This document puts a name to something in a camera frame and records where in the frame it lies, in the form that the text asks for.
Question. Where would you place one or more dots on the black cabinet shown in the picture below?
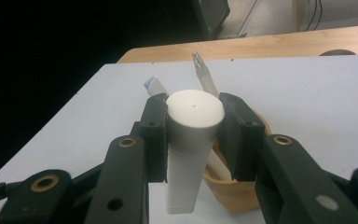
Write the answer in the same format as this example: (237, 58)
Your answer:
(213, 14)

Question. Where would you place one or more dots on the wooden table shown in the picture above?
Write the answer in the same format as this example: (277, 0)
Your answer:
(261, 45)

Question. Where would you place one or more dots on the thick white tube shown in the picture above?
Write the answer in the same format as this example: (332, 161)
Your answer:
(188, 149)

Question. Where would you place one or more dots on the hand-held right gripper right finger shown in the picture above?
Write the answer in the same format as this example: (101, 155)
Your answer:
(239, 140)

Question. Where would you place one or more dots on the clear pen with pink ink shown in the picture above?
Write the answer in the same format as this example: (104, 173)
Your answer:
(205, 79)

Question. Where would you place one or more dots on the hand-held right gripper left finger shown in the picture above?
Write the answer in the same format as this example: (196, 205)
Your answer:
(155, 140)

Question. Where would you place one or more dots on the tan wooden cup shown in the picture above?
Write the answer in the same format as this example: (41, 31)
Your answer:
(233, 193)

